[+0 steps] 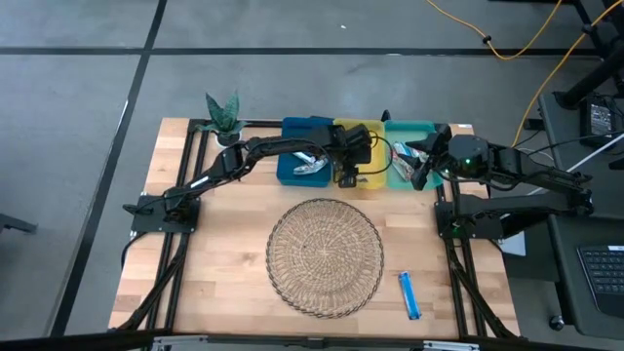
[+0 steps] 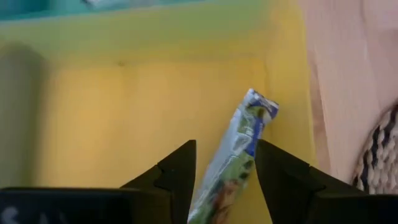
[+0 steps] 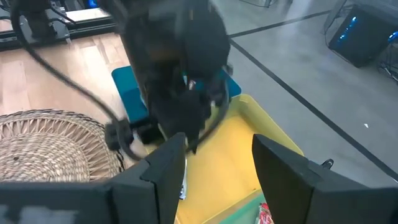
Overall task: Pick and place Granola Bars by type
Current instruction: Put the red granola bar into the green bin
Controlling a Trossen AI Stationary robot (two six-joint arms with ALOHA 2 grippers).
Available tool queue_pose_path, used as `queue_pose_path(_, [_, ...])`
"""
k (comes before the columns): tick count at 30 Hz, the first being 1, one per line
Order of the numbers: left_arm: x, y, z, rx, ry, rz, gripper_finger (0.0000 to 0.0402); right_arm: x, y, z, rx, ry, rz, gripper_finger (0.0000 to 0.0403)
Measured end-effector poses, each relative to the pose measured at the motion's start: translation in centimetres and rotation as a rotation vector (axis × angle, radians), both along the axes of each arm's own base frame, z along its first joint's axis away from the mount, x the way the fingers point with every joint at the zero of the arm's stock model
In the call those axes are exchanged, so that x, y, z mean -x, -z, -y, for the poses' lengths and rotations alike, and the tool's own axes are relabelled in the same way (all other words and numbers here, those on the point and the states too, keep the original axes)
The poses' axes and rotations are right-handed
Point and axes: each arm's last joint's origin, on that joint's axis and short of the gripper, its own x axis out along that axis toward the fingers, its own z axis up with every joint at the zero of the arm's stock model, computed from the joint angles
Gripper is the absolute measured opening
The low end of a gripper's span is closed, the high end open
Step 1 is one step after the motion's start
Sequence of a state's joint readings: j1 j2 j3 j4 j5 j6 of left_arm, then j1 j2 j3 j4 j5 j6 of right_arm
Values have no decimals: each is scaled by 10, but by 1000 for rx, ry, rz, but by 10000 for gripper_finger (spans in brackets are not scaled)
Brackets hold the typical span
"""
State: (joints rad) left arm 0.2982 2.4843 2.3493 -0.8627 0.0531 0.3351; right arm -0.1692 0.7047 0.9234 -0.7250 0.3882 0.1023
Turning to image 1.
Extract yellow plastic bin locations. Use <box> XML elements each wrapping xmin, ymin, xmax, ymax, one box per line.
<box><xmin>331</xmin><ymin>118</ymin><xmax>391</xmax><ymax>189</ymax></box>

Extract black aluminium table frame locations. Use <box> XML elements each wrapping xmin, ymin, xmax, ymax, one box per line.
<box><xmin>109</xmin><ymin>116</ymin><xmax>521</xmax><ymax>342</ymax></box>

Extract blue plastic bin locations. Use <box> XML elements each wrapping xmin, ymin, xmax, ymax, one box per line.
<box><xmin>276</xmin><ymin>115</ymin><xmax>335</xmax><ymax>189</ymax></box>

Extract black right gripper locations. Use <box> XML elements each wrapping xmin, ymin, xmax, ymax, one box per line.
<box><xmin>406</xmin><ymin>124</ymin><xmax>492</xmax><ymax>191</ymax></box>

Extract black stand legs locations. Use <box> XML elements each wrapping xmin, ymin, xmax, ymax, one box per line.
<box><xmin>553</xmin><ymin>0</ymin><xmax>624</xmax><ymax>111</ymax></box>

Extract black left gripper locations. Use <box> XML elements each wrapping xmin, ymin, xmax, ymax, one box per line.
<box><xmin>331</xmin><ymin>123</ymin><xmax>374</xmax><ymax>189</ymax></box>

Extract black laptop keyboard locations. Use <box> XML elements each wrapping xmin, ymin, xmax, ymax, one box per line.
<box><xmin>577</xmin><ymin>243</ymin><xmax>624</xmax><ymax>319</ymax></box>

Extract yellow extension cable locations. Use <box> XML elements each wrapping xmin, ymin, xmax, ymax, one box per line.
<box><xmin>426</xmin><ymin>0</ymin><xmax>566</xmax><ymax>62</ymax></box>
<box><xmin>509</xmin><ymin>0</ymin><xmax>624</xmax><ymax>150</ymax></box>

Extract black side desk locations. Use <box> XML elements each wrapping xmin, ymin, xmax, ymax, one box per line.
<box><xmin>538</xmin><ymin>90</ymin><xmax>624</xmax><ymax>342</ymax></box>

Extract black crossbar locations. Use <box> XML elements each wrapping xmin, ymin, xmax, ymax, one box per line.
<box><xmin>0</xmin><ymin>330</ymin><xmax>624</xmax><ymax>351</ymax></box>

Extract silver metal bracket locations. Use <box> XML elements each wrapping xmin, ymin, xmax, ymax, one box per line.
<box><xmin>153</xmin><ymin>334</ymin><xmax>211</xmax><ymax>350</ymax></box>
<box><xmin>422</xmin><ymin>339</ymin><xmax>482</xmax><ymax>351</ymax></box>

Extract green artificial plant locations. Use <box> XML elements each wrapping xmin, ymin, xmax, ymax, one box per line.
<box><xmin>197</xmin><ymin>91</ymin><xmax>248</xmax><ymax>136</ymax></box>

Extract black power adapter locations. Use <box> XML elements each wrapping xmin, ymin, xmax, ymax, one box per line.
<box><xmin>579</xmin><ymin>97</ymin><xmax>618</xmax><ymax>147</ymax></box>

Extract black chair base leg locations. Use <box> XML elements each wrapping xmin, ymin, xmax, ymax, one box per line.
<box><xmin>0</xmin><ymin>213</ymin><xmax>38</xmax><ymax>235</ymax></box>

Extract white paper sheet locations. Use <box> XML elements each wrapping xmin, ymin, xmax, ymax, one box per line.
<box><xmin>499</xmin><ymin>231</ymin><xmax>527</xmax><ymax>258</ymax></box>

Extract green plastic bin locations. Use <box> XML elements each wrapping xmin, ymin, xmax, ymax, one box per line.
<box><xmin>383</xmin><ymin>120</ymin><xmax>444</xmax><ymax>191</ymax></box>

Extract white plant pot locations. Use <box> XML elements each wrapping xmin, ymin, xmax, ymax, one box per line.
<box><xmin>215</xmin><ymin>129</ymin><xmax>244</xmax><ymax>147</ymax></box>

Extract multicolour granola bar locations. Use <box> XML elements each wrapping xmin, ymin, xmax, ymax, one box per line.
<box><xmin>391</xmin><ymin>154</ymin><xmax>419</xmax><ymax>182</ymax></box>

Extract round woven wicker basket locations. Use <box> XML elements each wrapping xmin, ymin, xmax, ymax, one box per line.
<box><xmin>265</xmin><ymin>197</ymin><xmax>385</xmax><ymax>319</ymax></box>

